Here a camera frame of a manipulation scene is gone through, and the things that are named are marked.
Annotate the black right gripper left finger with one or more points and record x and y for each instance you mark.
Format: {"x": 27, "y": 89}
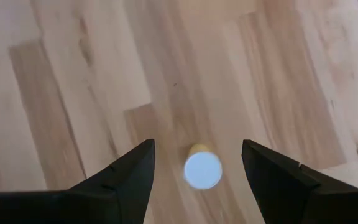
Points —
{"x": 113, "y": 199}

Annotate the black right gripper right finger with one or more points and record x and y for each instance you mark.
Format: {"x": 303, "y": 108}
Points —
{"x": 284, "y": 193}

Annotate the amber pill bottle white cap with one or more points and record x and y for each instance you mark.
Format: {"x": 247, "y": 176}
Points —
{"x": 202, "y": 170}

